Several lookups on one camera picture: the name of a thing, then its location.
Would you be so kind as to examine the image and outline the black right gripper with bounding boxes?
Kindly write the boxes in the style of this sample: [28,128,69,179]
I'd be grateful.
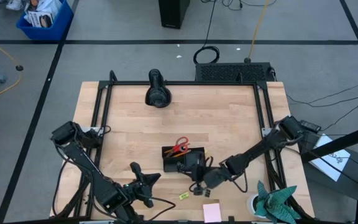
[177,154,214,185]

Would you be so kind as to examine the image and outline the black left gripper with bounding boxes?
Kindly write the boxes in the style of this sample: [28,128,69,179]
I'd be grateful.
[123,161,162,209]

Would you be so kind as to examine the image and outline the red-handled scissors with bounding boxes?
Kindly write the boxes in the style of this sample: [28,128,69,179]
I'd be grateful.
[165,136,190,158]

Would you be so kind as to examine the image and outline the pink sticky note pad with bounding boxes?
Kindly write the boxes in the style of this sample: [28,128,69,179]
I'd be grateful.
[202,203,223,223]

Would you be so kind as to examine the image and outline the black mesh desk organizer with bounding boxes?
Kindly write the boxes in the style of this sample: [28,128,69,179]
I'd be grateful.
[161,146,206,173]

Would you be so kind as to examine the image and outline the white plant pot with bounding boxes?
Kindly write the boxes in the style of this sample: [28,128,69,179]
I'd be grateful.
[246,193,260,217]

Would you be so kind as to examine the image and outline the teal artificial plant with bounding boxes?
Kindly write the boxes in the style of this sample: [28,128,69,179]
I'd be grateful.
[255,180,301,224]

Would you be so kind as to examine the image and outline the black mesh-top computer case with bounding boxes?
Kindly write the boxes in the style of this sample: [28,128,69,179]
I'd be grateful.
[194,62,275,83]

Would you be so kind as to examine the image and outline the white paper sheet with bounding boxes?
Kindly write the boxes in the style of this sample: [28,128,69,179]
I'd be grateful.
[308,133,352,182]

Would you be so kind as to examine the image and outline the black computer tower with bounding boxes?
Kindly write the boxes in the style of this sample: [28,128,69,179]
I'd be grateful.
[158,0,191,30]

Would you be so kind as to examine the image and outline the blue plastic bin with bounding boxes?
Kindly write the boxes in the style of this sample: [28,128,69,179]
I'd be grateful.
[16,0,75,42]

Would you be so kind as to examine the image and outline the magazines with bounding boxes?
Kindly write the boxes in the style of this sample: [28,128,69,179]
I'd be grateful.
[23,0,63,29]

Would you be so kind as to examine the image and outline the black aluminium table frame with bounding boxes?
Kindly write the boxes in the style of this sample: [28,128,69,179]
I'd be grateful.
[54,70,315,224]

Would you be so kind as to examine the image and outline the yellow hanging cable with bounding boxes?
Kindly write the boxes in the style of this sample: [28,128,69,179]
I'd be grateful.
[244,0,272,65]

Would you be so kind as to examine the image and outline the black coiled cable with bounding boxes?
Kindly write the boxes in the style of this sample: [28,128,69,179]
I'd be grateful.
[193,0,220,65]

